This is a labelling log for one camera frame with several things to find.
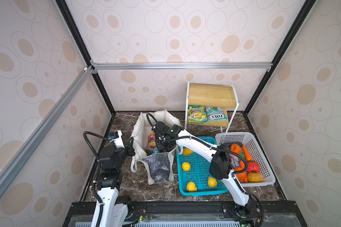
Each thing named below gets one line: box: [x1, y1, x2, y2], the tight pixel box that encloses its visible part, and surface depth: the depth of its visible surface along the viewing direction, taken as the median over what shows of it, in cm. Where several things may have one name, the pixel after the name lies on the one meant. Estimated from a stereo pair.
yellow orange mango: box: [247, 172, 265, 183], surface depth 82 cm
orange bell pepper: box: [230, 143, 242, 155], surface depth 94 cm
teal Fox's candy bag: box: [206, 105, 228, 122], surface depth 96 cm
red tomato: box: [247, 161, 261, 173], surface depth 85 cm
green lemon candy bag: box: [187, 104, 208, 124], surface depth 94 cm
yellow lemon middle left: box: [181, 161, 191, 172], surface depth 87 cm
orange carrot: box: [242, 143, 253, 162], surface depth 94 cm
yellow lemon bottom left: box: [186, 181, 198, 193], surface depth 80 cm
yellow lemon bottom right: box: [207, 176, 218, 188], surface depth 81 cm
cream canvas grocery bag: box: [130, 109, 184, 185], surface depth 78 cm
